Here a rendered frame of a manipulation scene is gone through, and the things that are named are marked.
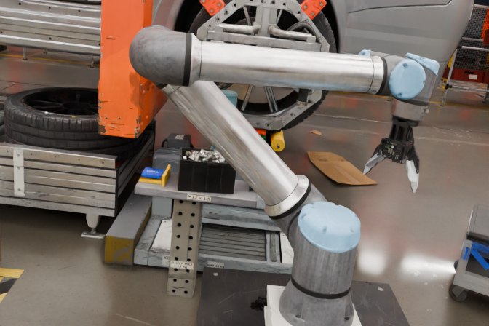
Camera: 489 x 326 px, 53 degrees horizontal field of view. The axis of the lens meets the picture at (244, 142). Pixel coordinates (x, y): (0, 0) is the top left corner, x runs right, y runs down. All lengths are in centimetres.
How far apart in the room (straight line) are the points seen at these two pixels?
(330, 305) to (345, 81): 53
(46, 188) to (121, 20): 83
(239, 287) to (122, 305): 56
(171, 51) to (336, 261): 61
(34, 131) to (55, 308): 83
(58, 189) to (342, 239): 145
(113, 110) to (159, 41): 98
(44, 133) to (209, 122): 126
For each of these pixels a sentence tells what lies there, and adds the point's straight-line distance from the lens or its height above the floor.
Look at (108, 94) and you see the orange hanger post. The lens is 201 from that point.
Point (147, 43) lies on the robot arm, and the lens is 109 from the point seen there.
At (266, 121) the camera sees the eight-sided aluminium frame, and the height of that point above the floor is 61.
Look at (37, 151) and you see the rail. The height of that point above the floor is 38.
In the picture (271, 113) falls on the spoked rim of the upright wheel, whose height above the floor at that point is 63.
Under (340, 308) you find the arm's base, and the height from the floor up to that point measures 45.
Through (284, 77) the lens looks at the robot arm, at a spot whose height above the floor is 98.
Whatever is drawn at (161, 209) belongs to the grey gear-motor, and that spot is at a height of 12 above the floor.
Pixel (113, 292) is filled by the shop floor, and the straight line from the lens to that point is 202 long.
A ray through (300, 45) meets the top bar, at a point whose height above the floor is 97.
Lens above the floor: 116
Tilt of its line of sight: 18 degrees down
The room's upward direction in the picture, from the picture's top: 7 degrees clockwise
